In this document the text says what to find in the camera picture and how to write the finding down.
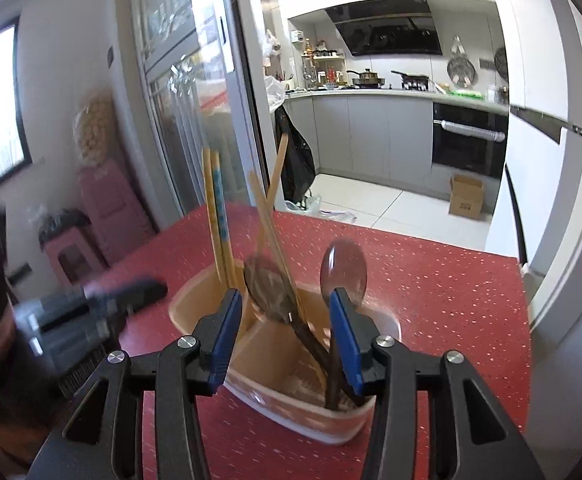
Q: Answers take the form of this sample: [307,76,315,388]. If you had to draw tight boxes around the sliding glass door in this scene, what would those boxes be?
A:
[131,0,282,216]

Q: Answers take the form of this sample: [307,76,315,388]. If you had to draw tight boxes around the black frying pan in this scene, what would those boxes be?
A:
[391,70,431,92]

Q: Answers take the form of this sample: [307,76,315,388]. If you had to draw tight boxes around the condiment bottle rack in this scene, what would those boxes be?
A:
[301,37,347,91]

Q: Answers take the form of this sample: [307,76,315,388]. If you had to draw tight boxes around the white refrigerator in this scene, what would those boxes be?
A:
[504,105,582,272]

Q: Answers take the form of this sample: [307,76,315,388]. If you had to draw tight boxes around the beige plastic utensil holder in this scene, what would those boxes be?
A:
[167,265,402,446]

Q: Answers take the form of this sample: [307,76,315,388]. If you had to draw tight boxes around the bag of yellow balls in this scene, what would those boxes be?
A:
[73,91,117,166]

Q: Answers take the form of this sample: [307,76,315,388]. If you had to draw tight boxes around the small pink stool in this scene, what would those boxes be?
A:
[41,227,110,289]

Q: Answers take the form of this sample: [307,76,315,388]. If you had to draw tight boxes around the stack of pink stools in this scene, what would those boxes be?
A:
[78,160,157,261]

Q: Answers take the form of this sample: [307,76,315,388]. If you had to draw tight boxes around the round metal strainer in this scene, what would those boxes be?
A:
[446,55,477,86]

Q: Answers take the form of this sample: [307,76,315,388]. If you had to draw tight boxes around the hanging black garbage bag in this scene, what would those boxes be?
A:
[273,105,317,205]

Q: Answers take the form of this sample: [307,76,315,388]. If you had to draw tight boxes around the grey kitchen counter cabinets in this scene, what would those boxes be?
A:
[283,87,435,187]

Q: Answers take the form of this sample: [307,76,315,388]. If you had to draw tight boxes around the black plastic bag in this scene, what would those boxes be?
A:
[38,210,92,247]

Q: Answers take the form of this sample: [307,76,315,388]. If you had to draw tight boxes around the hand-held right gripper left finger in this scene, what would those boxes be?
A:
[26,287,244,480]

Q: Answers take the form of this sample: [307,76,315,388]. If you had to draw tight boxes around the blue patterned wooden chopstick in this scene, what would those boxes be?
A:
[211,151,242,293]

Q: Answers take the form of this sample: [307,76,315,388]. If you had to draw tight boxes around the plain wooden chopstick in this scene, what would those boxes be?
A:
[248,171,304,323]
[256,134,290,261]

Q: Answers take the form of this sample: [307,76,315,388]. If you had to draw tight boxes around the dark translucent plastic spoon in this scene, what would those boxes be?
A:
[243,255,344,408]
[320,240,369,406]

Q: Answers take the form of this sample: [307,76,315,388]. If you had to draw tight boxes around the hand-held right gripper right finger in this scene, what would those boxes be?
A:
[328,287,547,480]

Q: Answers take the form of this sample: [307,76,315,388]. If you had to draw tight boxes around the hanging white plastic bag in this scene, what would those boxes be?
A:
[263,75,287,111]

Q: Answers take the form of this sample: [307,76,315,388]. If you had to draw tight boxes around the black built-in oven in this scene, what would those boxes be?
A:
[431,101,510,180]

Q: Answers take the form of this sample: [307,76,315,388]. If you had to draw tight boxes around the black range hood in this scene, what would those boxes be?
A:
[326,0,444,57]

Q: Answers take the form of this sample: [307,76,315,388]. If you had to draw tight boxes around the cardboard box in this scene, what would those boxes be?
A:
[448,174,486,221]

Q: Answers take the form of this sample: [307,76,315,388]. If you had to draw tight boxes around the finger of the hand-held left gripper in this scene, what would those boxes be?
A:
[83,279,168,317]

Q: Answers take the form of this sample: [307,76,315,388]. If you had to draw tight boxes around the lidded cooking pot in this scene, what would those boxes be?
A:
[347,67,386,87]

